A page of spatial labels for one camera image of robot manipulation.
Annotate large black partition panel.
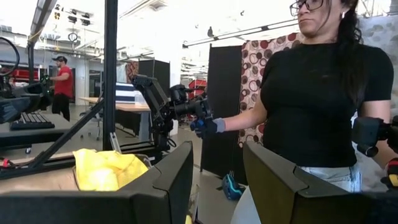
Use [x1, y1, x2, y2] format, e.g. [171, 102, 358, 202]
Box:
[200, 44, 248, 185]

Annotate grey patterned fabric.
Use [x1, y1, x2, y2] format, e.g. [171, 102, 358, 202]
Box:
[359, 14, 398, 118]

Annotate person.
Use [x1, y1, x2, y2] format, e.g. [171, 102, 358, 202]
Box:
[49, 55, 75, 122]
[223, 0, 398, 224]

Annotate wooden table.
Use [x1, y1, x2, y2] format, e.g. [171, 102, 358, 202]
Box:
[77, 96, 152, 142]

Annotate person's glasses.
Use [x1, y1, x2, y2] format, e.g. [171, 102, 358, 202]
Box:
[289, 0, 324, 17]

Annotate yellow microfiber towel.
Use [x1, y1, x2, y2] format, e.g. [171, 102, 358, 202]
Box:
[116, 154, 149, 189]
[73, 148, 131, 192]

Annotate circle patterned curtain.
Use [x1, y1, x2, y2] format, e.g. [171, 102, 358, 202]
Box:
[238, 32, 304, 149]

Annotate black cable loop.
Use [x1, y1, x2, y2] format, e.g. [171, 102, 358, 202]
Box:
[0, 36, 21, 77]

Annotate blue white striped box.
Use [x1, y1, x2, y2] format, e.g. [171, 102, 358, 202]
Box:
[115, 82, 137, 105]

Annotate office chair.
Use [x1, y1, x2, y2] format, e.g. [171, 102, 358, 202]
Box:
[79, 102, 103, 141]

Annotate small black partition panel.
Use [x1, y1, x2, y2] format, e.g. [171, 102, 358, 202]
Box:
[137, 58, 171, 97]

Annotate overhead cable tray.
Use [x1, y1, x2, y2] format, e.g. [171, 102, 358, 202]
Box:
[29, 0, 58, 43]

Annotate black vertical frame post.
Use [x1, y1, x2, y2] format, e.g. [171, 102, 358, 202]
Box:
[103, 0, 119, 152]

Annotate black diagonal frame strut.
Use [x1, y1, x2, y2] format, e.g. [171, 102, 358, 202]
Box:
[27, 99, 105, 170]

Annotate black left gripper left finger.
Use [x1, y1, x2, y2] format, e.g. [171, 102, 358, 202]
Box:
[0, 141, 195, 224]

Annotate black frame base bar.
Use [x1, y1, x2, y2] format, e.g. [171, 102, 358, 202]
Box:
[0, 141, 162, 180]

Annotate black machine housing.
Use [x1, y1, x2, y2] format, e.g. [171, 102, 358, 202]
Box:
[0, 82, 53, 124]

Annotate red storage bins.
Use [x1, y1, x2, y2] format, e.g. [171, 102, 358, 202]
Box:
[187, 78, 208, 100]

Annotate red shelf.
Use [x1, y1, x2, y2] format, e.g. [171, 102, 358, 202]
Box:
[9, 68, 40, 82]

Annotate person's gloved hand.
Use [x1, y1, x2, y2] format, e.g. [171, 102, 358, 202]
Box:
[190, 117, 226, 139]
[381, 157, 398, 190]

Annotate ceiling light rail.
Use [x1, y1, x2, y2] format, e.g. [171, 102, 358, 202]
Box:
[182, 19, 299, 48]

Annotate yellow cloth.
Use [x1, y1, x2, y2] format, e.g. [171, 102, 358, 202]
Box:
[72, 149, 154, 191]

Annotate blue helmet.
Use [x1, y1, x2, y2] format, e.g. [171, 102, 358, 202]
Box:
[221, 173, 246, 201]

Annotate black desk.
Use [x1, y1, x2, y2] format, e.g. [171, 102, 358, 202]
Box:
[0, 113, 74, 150]

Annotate black keyboard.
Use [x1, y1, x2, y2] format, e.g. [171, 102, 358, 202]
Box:
[9, 111, 56, 131]

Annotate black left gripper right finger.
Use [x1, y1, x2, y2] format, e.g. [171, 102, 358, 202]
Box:
[243, 141, 398, 224]

